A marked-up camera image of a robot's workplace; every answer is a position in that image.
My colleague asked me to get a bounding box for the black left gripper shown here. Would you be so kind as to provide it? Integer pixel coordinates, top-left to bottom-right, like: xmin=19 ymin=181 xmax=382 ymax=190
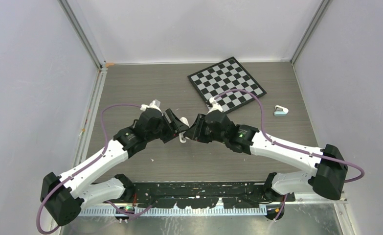
xmin=146 ymin=109 xmax=189 ymax=143

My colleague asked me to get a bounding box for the small blue grey stapler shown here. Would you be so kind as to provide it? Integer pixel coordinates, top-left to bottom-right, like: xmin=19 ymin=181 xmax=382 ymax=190
xmin=273 ymin=105 xmax=289 ymax=117

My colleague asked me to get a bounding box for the white stapler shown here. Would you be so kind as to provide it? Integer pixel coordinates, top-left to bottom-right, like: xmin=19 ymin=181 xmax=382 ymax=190
xmin=179 ymin=117 xmax=190 ymax=143

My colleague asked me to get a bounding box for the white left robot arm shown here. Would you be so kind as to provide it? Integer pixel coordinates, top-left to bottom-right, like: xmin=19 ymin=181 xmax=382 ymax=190
xmin=41 ymin=106 xmax=189 ymax=226

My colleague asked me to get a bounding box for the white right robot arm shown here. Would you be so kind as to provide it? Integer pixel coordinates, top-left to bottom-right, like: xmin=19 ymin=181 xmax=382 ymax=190
xmin=184 ymin=111 xmax=348 ymax=201

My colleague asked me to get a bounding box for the black white chessboard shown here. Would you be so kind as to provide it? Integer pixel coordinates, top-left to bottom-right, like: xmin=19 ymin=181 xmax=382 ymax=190
xmin=187 ymin=57 xmax=267 ymax=114

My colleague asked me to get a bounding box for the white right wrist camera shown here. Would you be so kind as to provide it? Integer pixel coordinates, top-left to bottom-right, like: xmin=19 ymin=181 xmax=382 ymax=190
xmin=207 ymin=97 xmax=224 ymax=114

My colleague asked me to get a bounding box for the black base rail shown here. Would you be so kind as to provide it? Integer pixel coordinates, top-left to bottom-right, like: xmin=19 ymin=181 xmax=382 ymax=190
xmin=104 ymin=181 xmax=295 ymax=210

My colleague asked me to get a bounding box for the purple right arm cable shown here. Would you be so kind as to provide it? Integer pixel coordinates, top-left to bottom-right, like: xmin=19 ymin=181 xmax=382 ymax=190
xmin=212 ymin=89 xmax=365 ymax=184

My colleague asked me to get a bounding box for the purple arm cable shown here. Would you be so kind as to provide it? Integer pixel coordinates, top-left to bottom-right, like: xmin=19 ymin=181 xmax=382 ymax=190
xmin=36 ymin=103 xmax=143 ymax=235
xmin=212 ymin=89 xmax=365 ymax=184

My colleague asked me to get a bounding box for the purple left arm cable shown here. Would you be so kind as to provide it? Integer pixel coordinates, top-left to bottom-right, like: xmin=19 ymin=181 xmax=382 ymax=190
xmin=36 ymin=103 xmax=143 ymax=235

